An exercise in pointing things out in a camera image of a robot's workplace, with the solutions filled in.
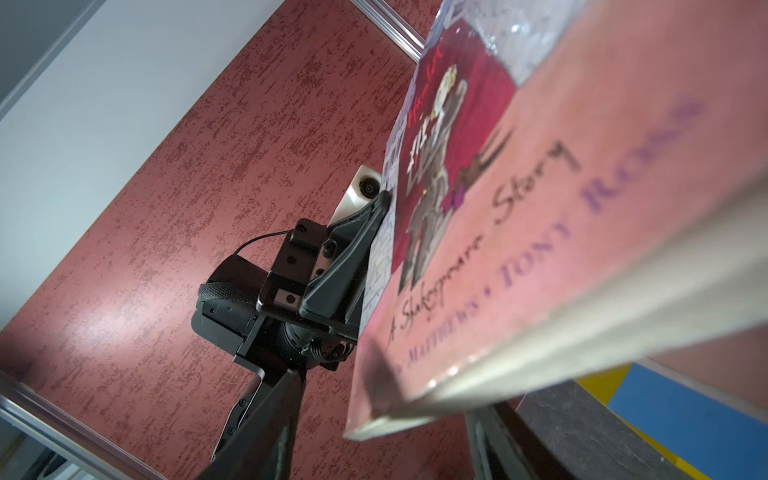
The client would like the yellow pink blue bookshelf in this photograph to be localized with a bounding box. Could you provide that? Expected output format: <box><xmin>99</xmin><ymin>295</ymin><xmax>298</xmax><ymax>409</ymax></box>
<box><xmin>577</xmin><ymin>363</ymin><xmax>767</xmax><ymax>479</ymax></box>

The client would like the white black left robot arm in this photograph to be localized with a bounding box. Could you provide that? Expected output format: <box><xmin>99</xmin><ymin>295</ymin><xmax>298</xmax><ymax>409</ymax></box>
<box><xmin>191</xmin><ymin>191</ymin><xmax>391</xmax><ymax>372</ymax></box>

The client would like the pink Hamlet picture book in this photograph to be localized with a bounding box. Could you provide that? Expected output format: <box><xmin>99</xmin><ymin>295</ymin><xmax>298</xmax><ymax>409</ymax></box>
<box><xmin>344</xmin><ymin>1</ymin><xmax>767</xmax><ymax>441</ymax></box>

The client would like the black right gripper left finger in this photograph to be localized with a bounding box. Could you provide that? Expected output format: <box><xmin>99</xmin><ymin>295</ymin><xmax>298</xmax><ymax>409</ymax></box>
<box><xmin>198</xmin><ymin>370</ymin><xmax>305</xmax><ymax>479</ymax></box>

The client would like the right aluminium corner post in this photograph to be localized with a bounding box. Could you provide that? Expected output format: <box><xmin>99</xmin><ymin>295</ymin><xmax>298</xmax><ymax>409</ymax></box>
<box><xmin>351</xmin><ymin>0</ymin><xmax>425</xmax><ymax>63</ymax></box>

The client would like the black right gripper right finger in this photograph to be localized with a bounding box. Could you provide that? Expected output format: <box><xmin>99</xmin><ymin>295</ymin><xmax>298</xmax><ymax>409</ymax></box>
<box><xmin>465</xmin><ymin>403</ymin><xmax>575</xmax><ymax>480</ymax></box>

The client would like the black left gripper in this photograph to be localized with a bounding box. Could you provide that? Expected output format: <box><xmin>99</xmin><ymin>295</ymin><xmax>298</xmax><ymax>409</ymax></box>
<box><xmin>233</xmin><ymin>190</ymin><xmax>391</xmax><ymax>372</ymax></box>

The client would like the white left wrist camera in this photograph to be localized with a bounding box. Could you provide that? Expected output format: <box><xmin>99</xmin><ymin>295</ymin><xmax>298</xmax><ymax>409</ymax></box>
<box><xmin>329</xmin><ymin>165</ymin><xmax>382</xmax><ymax>225</ymax></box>

